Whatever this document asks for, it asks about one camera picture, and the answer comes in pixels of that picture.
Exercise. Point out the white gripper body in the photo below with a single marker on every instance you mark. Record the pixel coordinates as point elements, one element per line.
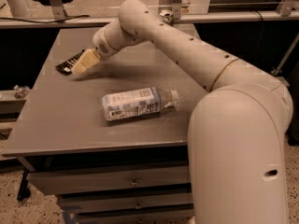
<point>101,44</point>

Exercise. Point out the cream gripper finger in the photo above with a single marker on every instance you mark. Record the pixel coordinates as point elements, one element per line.
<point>89,58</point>
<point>81,66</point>

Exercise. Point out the black rxbar chocolate bar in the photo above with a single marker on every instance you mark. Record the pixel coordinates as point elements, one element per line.
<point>66,66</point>

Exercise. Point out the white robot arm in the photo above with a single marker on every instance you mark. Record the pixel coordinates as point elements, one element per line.
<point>236,132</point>

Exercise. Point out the blue label plastic bottle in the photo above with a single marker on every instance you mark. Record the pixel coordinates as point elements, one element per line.
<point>136,103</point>

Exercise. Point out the small shiny crumpled object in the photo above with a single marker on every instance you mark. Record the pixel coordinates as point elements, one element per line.
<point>21,91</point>

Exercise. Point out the grey drawer cabinet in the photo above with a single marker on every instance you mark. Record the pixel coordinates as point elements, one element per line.
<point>62,127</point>

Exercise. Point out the metal railing bar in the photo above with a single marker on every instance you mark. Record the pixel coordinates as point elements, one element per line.
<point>81,21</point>

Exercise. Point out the white pipe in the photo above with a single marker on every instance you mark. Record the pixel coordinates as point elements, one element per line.
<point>19,8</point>

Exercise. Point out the top grey drawer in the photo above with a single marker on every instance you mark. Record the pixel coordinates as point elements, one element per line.
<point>109,178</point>

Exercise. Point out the grey drawer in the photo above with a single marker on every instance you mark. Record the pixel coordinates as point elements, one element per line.
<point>109,178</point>
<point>137,216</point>
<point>127,199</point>

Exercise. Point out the middle grey drawer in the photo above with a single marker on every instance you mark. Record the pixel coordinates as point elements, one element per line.
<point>127,199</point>

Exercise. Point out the bottom grey drawer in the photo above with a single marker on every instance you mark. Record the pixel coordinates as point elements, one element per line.
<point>137,216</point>

